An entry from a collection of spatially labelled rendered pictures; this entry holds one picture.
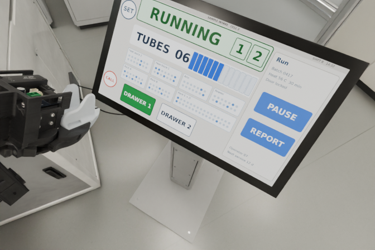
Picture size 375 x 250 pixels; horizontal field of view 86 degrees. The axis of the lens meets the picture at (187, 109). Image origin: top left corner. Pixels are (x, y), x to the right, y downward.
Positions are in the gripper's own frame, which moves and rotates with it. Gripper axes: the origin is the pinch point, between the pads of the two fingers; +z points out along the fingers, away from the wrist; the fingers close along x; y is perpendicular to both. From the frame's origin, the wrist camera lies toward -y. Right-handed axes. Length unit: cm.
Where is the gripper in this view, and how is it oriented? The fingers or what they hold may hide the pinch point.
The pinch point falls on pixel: (91, 114)
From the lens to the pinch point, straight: 39.5
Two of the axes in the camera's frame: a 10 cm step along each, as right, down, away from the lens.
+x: -8.7, -4.4, 2.0
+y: 3.7, -8.7, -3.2
